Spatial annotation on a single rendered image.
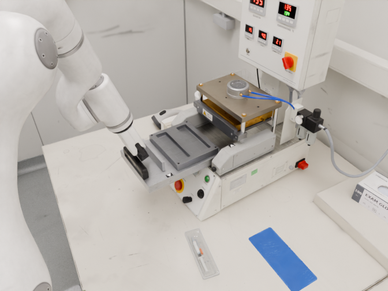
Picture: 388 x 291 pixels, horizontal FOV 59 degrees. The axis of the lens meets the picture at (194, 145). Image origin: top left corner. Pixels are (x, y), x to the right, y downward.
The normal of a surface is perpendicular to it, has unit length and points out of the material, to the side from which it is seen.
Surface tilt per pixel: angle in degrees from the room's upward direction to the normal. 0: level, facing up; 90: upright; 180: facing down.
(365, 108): 90
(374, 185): 4
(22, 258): 64
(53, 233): 0
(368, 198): 90
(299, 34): 90
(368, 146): 90
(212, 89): 0
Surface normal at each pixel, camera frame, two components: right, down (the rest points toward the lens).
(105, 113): 0.37, 0.65
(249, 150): 0.55, 0.51
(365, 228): -0.01, -0.78
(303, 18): -0.84, 0.35
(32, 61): 0.74, 0.24
